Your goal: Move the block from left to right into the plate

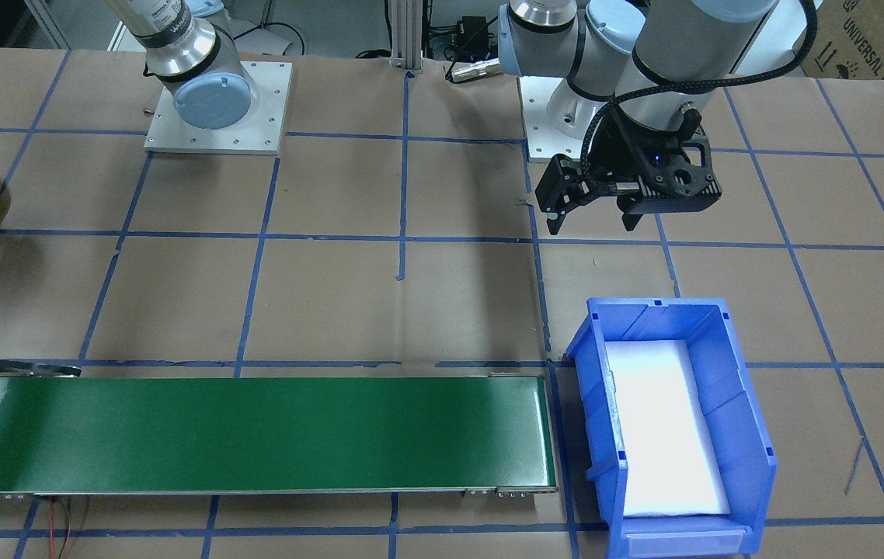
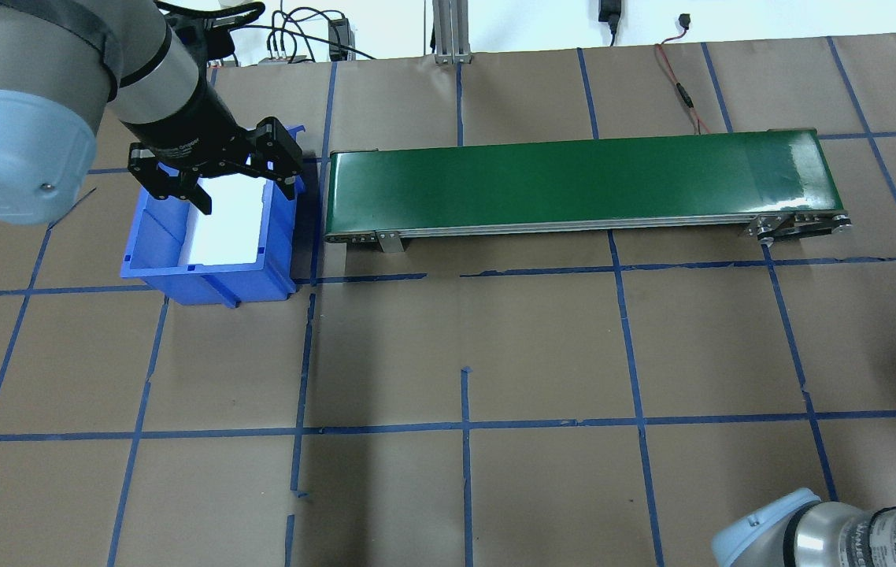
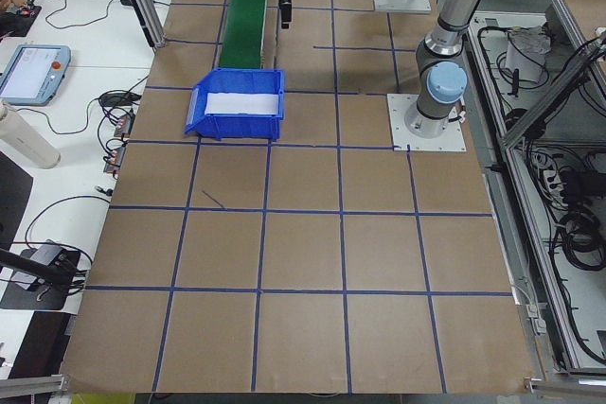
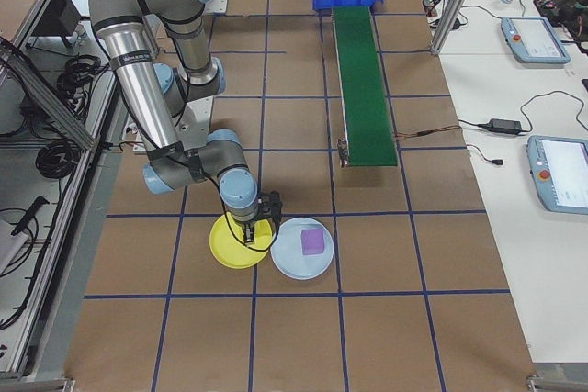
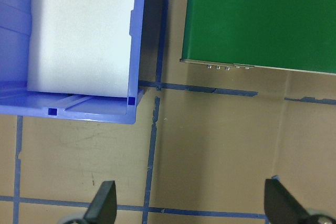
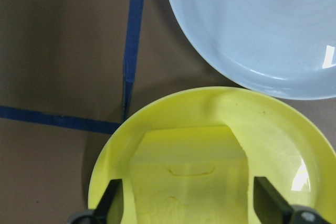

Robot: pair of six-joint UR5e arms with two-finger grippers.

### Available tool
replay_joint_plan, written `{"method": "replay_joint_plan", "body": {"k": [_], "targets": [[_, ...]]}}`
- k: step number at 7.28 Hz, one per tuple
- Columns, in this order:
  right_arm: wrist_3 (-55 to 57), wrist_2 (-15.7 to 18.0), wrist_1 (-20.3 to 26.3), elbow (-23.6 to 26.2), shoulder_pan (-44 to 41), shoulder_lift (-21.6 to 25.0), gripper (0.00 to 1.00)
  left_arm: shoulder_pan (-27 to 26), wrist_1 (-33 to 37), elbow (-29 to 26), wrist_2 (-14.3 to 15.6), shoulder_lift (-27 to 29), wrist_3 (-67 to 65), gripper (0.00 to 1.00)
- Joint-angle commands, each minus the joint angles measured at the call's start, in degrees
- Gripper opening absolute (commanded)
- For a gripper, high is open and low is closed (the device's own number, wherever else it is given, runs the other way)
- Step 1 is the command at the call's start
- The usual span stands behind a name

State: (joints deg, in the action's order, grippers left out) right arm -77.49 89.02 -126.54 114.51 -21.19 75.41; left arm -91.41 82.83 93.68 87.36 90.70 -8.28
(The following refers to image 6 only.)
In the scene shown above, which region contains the light blue plastic plate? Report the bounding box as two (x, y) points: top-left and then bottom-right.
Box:
(162, 0), (336, 101)

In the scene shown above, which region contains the yellow foam block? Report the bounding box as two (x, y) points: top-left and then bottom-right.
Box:
(128, 125), (250, 224)

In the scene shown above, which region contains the yellow plastic plate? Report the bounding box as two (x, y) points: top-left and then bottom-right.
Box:
(88, 86), (336, 224)

